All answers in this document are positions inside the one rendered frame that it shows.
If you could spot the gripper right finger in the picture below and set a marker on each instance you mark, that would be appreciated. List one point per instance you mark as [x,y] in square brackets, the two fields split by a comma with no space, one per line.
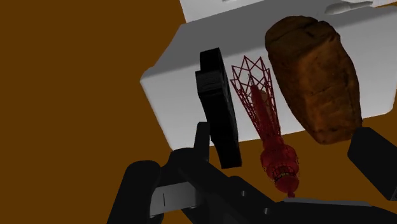
[377,158]

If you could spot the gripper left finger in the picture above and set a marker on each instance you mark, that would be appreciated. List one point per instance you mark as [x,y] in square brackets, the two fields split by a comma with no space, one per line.
[139,186]

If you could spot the brown bread loaf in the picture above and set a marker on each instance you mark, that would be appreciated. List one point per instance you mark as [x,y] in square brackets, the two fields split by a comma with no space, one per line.
[313,80]

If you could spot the white furniture block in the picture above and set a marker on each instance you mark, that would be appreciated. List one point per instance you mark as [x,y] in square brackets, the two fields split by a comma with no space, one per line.
[176,90]

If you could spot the black flat rectangular object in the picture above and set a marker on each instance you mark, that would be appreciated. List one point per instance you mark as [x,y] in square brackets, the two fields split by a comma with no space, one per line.
[218,108]

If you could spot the red lattice tower figure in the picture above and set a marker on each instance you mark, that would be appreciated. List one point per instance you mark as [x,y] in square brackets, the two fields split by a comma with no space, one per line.
[263,114]

